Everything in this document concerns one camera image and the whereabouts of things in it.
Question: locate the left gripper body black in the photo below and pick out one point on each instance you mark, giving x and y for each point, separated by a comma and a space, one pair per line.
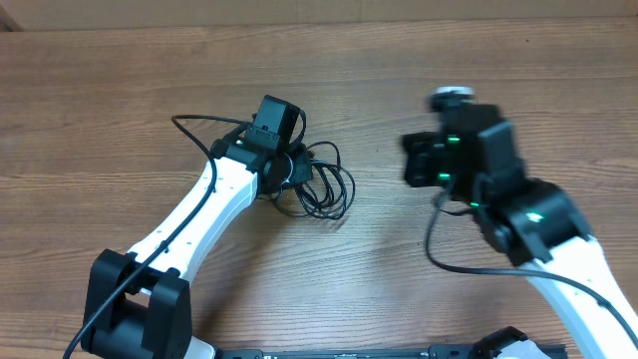
295, 166

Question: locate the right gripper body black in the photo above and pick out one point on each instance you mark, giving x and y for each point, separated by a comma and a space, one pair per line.
429, 170

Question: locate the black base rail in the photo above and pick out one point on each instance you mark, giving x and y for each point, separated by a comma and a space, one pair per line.
507, 342

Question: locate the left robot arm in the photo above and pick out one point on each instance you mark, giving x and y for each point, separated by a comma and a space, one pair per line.
138, 303

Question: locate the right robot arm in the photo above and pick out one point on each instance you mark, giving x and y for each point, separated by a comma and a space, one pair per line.
472, 156

